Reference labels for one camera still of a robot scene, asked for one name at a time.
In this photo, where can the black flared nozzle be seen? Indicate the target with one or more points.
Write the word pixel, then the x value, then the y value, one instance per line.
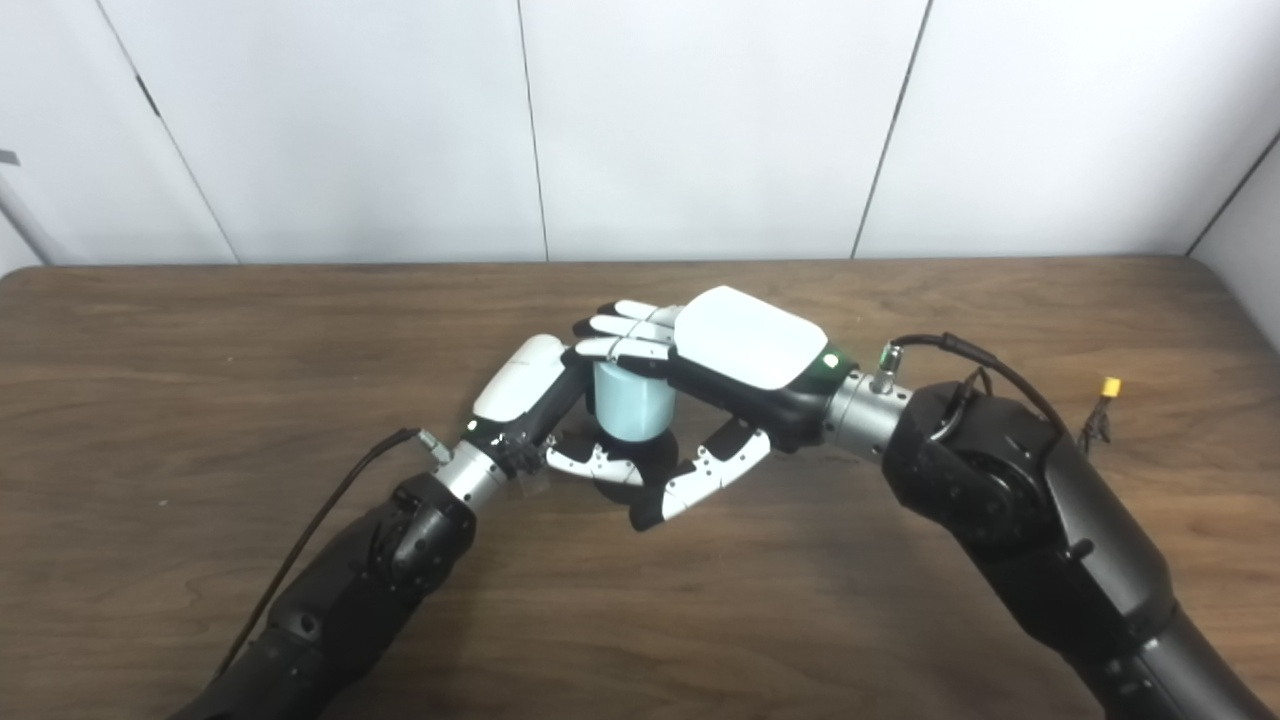
pixel 660 460

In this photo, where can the black and white right hand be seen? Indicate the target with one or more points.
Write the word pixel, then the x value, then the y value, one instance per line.
pixel 745 345

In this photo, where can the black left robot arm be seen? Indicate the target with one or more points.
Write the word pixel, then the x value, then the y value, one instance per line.
pixel 350 600

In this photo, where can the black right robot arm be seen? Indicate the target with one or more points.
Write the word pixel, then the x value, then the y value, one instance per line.
pixel 1050 520

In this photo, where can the black and white left hand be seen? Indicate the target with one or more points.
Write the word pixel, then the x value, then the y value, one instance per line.
pixel 520 380

